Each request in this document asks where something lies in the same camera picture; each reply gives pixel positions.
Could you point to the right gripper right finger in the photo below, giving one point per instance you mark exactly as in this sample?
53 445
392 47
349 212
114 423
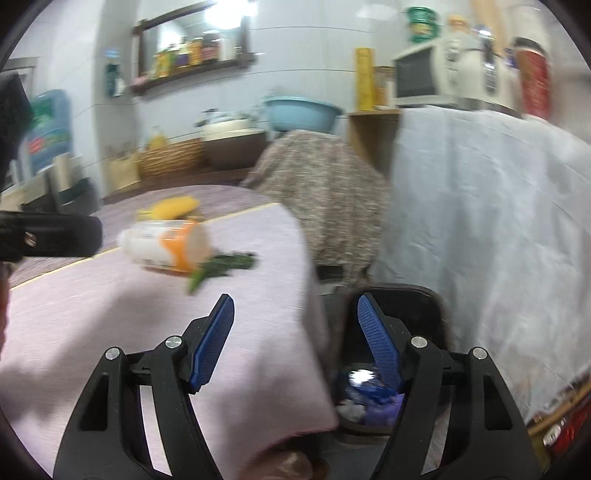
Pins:
458 421

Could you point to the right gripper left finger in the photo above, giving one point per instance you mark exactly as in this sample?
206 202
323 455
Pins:
105 436

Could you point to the white orange yogurt bottle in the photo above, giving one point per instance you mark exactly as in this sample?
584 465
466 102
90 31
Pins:
171 245

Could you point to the green vegetable leaf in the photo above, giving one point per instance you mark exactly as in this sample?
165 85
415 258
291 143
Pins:
219 265

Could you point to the black trash bin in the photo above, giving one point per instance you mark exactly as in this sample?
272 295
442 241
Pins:
377 322

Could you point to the person right hand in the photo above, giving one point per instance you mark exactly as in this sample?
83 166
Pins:
279 464

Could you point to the beige utensil holder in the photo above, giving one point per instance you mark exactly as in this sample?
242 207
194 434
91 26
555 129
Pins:
124 170

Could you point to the yellow soap bottle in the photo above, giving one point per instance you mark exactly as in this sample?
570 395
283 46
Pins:
156 139

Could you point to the woven basket sink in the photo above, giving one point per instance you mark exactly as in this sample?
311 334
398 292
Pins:
174 158

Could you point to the pink table cloth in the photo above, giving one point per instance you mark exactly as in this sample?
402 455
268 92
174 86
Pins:
268 385

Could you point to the dark wooden counter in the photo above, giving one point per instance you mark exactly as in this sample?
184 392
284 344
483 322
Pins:
206 176

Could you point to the white sheet cover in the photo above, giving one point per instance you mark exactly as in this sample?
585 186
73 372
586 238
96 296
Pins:
492 213

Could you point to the brown white rice cooker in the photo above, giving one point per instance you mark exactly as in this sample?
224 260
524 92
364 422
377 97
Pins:
231 143

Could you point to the wooden framed mirror shelf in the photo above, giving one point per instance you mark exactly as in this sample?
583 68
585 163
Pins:
200 38

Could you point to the floral cloth cover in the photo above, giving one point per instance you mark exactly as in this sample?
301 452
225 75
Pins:
338 198

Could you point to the light blue plastic basin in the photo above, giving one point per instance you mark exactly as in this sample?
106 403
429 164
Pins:
289 113

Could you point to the wooden side shelf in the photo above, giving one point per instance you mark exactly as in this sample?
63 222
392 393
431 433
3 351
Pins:
372 135

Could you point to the cream electric kettle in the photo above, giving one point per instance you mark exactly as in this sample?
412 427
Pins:
484 79

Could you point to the white microwave oven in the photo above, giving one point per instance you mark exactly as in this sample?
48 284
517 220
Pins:
428 74

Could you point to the red paper cup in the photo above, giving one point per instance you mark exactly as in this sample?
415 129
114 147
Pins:
535 79

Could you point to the yellow roll of bags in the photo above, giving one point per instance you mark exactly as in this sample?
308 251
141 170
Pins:
365 81

